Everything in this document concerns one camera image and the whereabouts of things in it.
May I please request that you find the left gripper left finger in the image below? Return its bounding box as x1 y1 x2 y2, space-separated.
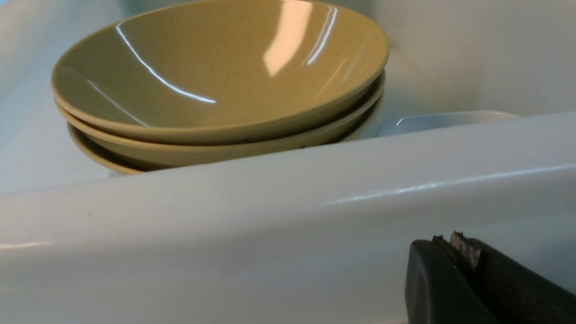
405 240 500 324

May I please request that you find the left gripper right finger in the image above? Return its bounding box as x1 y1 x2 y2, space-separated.
434 232 576 324

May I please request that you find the yellow noodle bowl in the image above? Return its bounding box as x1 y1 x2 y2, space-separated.
51 0 390 145

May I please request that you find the large white plastic tub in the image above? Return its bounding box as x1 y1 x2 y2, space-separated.
1 0 575 324

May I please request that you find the white dish in tub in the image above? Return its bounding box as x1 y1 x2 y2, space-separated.
376 111 519 137

